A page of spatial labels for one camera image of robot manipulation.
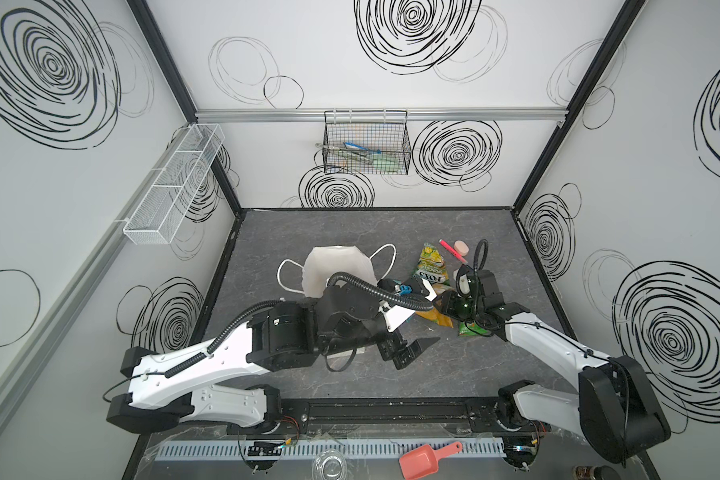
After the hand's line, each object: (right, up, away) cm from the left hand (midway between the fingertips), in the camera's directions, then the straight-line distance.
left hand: (425, 316), depth 52 cm
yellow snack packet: (+10, -9, +36) cm, 38 cm away
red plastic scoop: (+3, -38, +16) cm, 41 cm away
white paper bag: (-22, +7, +29) cm, 36 cm away
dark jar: (+37, -34, +8) cm, 51 cm away
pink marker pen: (+21, +9, +53) cm, 58 cm away
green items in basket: (-5, +36, +35) cm, 50 cm away
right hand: (+10, -6, +34) cm, 36 cm away
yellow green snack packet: (+11, +4, +45) cm, 46 cm away
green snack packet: (+18, -14, +34) cm, 41 cm away
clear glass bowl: (-19, -40, +17) cm, 47 cm away
